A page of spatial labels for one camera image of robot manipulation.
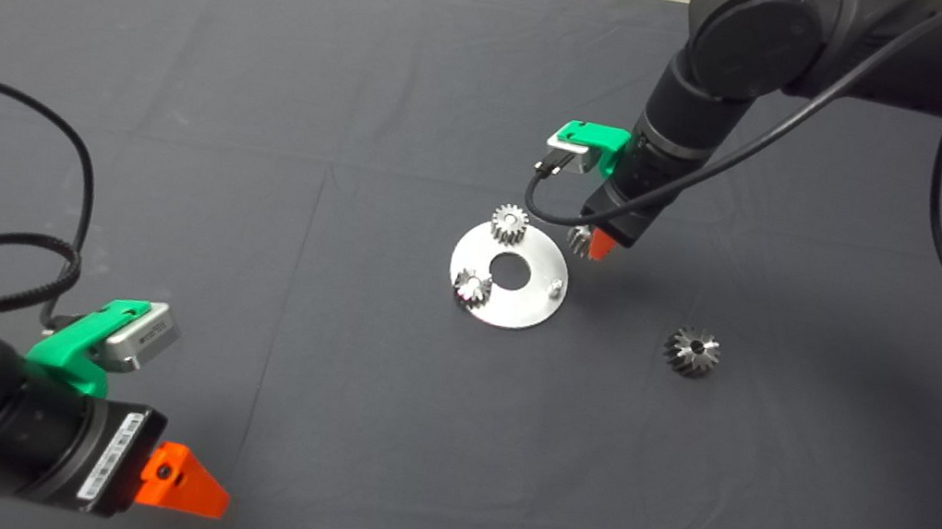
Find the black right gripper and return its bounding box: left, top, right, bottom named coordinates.
left=577, top=179, right=660, bottom=269

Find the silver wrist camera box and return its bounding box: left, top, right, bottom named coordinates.
left=541, top=134, right=600, bottom=179
left=99, top=294, right=184, bottom=378

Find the small dark steel gear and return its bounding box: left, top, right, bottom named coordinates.
left=564, top=223, right=597, bottom=260

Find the large steel gear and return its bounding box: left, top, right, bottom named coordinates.
left=660, top=322, right=725, bottom=382

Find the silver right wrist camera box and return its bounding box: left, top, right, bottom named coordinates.
left=541, top=134, right=600, bottom=179

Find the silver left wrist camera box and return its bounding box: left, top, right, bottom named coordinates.
left=99, top=294, right=184, bottom=378

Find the green left camera mount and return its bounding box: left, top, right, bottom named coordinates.
left=21, top=285, right=151, bottom=403

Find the round metal plate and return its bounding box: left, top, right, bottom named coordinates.
left=441, top=213, right=577, bottom=338

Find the green right camera mount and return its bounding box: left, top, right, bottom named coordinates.
left=544, top=116, right=635, bottom=182

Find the dark grey table cloth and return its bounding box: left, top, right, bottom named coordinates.
left=0, top=0, right=942, bottom=529

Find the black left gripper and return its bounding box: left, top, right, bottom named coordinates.
left=47, top=392, right=243, bottom=529

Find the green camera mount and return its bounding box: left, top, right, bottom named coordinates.
left=544, top=116, right=635, bottom=182
left=21, top=285, right=151, bottom=403

